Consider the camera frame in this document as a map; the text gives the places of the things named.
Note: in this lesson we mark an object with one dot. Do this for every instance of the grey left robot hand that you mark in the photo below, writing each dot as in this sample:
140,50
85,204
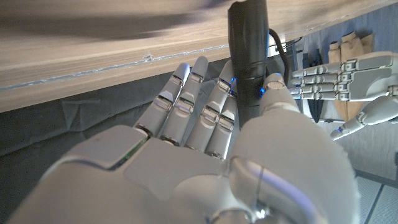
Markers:
367,77

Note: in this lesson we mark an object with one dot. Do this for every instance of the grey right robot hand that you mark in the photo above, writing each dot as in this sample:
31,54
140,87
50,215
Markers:
186,174

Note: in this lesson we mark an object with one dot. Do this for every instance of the black flashlight with green cap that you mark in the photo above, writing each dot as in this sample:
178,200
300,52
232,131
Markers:
248,46

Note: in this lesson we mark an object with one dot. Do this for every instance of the wooden table edge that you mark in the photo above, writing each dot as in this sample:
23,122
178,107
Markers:
146,58

